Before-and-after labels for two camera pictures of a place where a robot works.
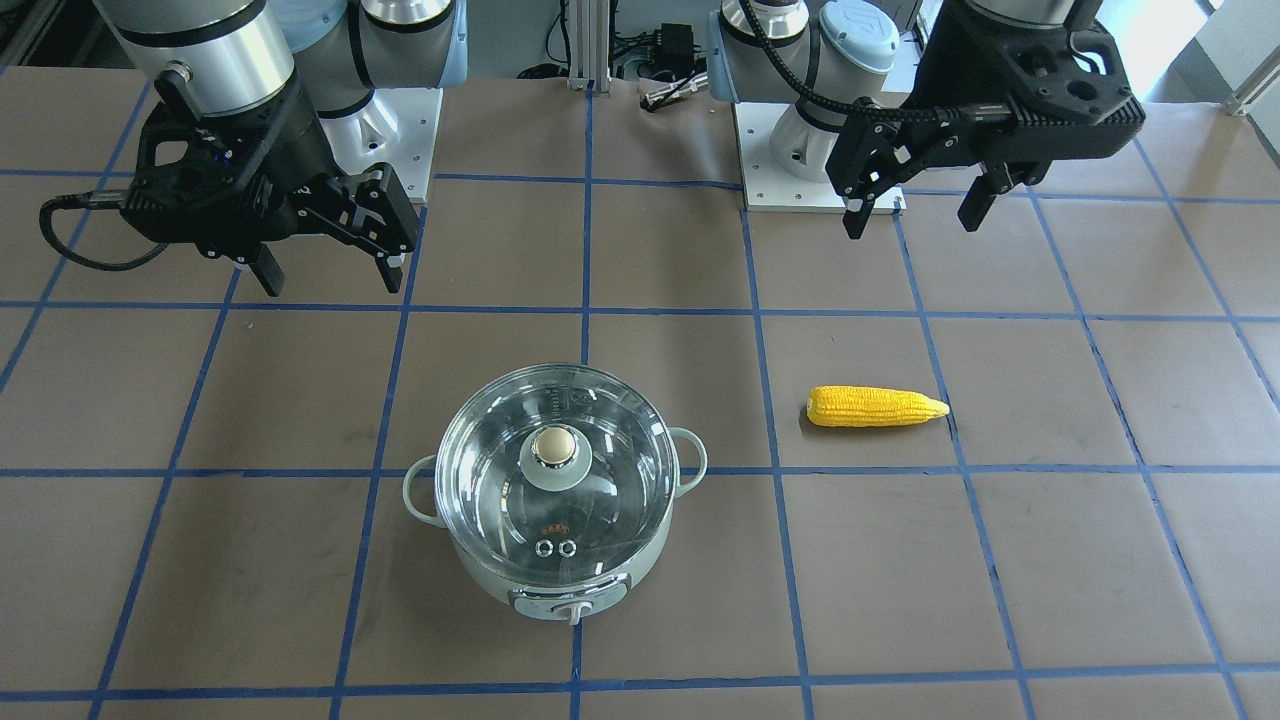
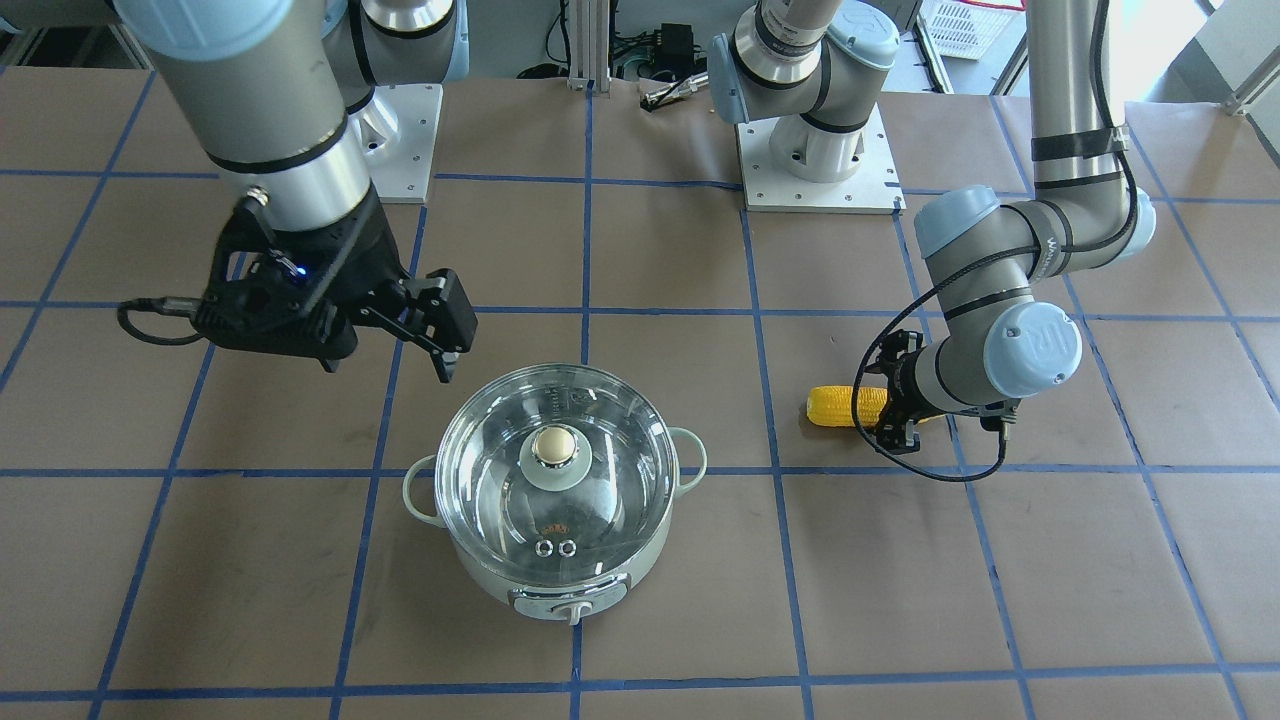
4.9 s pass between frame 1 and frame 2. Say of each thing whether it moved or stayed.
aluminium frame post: stayed
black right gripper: moved
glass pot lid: stayed
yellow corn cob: stayed
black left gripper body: moved
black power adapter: stayed
